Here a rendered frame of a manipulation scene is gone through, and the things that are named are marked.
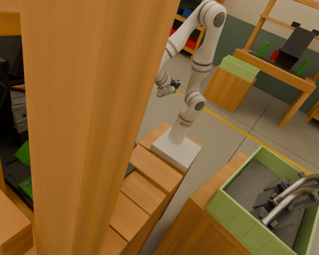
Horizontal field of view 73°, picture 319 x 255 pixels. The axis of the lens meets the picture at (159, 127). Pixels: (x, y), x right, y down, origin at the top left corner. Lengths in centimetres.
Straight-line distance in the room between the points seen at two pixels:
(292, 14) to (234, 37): 128
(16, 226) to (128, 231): 52
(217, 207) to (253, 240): 20
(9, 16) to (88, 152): 31
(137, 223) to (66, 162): 70
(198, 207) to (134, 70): 105
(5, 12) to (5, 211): 33
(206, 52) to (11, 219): 85
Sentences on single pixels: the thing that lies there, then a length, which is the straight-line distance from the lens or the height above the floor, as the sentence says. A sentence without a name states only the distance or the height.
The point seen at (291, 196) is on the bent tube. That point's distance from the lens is 115.
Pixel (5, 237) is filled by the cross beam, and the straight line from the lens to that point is 44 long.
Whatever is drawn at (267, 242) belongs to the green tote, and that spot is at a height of 91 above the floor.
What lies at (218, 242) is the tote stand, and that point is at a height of 70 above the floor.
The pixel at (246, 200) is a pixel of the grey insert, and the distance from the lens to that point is 130.
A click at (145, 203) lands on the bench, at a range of 97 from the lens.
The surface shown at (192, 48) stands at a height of 27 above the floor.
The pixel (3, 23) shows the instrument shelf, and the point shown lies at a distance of 46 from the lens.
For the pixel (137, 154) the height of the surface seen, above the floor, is 90.
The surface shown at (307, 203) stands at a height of 109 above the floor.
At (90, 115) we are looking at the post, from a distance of 18.
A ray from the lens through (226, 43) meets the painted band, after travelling 630.
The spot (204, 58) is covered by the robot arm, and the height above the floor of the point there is 142.
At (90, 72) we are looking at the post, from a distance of 16.
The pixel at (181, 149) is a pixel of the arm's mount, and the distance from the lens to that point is 127.
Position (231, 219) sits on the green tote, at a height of 87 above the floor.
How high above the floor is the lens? 167
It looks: 35 degrees down
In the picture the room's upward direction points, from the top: 21 degrees clockwise
